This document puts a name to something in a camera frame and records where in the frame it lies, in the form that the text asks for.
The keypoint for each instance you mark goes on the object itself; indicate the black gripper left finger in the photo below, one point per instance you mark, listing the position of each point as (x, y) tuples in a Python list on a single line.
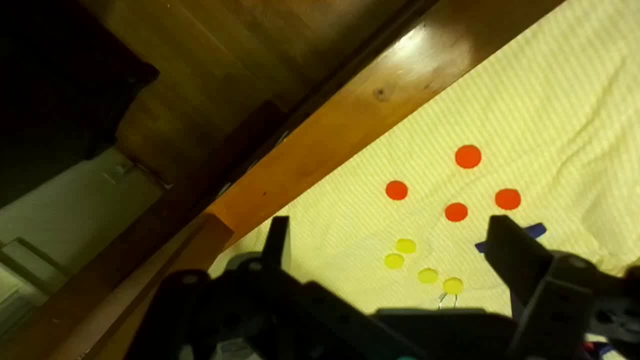
[(274, 242)]

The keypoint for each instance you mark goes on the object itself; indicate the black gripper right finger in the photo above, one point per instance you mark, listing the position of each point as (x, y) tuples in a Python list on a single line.
[(519, 259)]

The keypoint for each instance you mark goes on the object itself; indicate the orange game disc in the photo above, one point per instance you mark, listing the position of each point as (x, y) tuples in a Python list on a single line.
[(469, 156), (509, 199), (456, 212), (396, 190)]

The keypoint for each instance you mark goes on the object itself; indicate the blue connect four board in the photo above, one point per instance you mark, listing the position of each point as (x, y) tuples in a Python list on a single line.
[(533, 230)]

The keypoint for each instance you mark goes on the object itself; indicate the yellow game disc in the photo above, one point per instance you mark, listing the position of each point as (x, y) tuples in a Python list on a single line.
[(395, 261), (428, 276), (404, 246), (453, 286)]

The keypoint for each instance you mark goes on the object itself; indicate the yellow striped bed sheet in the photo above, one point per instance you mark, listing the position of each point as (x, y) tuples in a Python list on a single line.
[(556, 117)]

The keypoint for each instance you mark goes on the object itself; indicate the wooden bunk bed frame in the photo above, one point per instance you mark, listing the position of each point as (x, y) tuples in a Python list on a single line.
[(160, 129)]

